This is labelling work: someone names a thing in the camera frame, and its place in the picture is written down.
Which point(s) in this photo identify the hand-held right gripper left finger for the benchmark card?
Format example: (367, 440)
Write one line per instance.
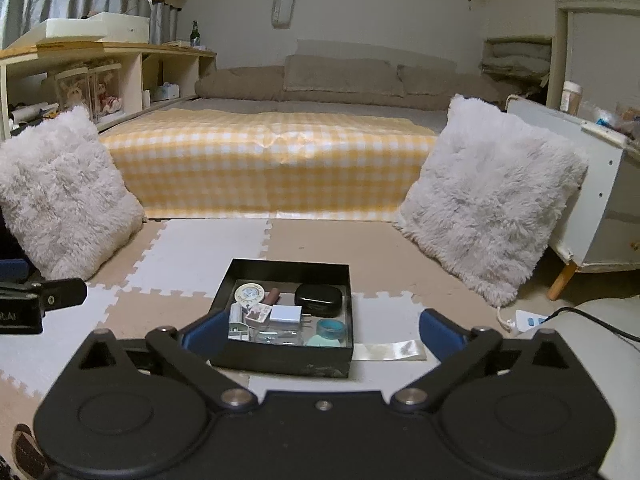
(200, 332)

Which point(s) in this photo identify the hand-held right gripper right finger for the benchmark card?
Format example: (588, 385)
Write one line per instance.
(440, 330)

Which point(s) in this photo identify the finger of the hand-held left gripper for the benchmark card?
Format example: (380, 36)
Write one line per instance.
(10, 268)
(55, 292)

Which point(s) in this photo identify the white tube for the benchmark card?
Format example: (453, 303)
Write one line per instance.
(237, 312)

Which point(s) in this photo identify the brown lipstick with printed case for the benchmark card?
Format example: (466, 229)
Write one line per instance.
(257, 312)

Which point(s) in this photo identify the round cream tin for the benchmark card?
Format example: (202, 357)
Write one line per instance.
(249, 292)

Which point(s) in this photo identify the clear plastic case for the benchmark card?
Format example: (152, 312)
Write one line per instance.
(275, 336)

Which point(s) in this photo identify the black cardboard box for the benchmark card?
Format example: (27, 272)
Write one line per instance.
(280, 357)

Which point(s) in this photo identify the white charger plug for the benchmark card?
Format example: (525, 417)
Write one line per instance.
(285, 316)

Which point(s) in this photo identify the teal tape roll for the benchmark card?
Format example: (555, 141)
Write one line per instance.
(331, 329)

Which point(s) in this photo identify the mint green item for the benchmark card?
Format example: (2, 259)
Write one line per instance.
(322, 341)

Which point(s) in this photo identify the black earbud case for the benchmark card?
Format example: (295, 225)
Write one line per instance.
(317, 297)

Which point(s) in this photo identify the clear plastic strip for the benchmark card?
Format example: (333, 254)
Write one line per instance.
(390, 350)

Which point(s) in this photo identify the beige white foam puzzle mat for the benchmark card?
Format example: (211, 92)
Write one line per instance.
(200, 245)

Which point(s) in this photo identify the fluffy white pillow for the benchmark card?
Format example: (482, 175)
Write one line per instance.
(490, 195)
(60, 195)

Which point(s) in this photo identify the white power strip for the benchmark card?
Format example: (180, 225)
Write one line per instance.
(530, 319)

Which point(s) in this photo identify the brown leather item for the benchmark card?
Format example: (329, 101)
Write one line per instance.
(25, 452)

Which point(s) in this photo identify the pale grey rounded object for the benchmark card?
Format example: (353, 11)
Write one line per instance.
(590, 360)

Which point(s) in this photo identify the paper roll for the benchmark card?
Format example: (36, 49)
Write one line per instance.
(30, 112)

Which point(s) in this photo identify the yellow checkered mattress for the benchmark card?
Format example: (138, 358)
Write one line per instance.
(270, 160)

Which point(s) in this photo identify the clear doll display case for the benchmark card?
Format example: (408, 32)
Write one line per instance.
(107, 87)
(72, 90)

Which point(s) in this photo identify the white cabinet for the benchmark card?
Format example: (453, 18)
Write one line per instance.
(590, 180)

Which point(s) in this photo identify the tissue box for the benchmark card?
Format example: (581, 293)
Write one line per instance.
(167, 91)

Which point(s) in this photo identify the long wooden shelf unit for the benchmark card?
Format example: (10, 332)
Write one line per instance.
(125, 52)

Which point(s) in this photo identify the beige bed pillow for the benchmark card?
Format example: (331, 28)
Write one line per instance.
(345, 75)
(445, 82)

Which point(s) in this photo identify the grey bed mattress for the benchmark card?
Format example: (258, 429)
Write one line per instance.
(325, 109)

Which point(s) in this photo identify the white box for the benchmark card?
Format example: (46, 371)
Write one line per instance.
(95, 30)

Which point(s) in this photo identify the grey curtain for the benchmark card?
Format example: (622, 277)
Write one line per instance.
(75, 0)

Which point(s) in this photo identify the folded beige blankets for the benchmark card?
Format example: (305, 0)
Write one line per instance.
(517, 57)

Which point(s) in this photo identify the white headboard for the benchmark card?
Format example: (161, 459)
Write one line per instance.
(375, 50)

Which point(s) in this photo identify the green glass bottle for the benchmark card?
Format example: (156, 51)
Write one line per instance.
(195, 35)

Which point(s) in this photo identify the white door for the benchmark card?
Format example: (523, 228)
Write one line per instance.
(600, 35)

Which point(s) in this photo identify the white hanging wall sign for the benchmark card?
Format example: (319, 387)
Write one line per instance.
(284, 5)

